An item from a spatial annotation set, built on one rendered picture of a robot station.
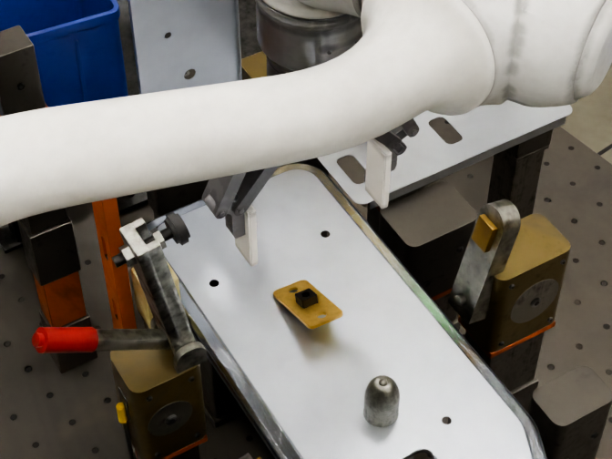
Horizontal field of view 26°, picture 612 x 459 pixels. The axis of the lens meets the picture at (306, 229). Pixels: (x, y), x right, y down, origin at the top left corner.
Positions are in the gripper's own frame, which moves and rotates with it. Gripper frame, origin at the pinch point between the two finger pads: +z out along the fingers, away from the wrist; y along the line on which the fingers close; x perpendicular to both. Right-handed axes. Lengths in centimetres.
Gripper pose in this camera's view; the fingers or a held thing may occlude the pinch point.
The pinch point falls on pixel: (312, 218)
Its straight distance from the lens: 118.5
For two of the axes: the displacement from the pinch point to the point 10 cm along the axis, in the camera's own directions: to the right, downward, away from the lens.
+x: -5.1, -6.4, 5.7
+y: 8.6, -3.8, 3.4
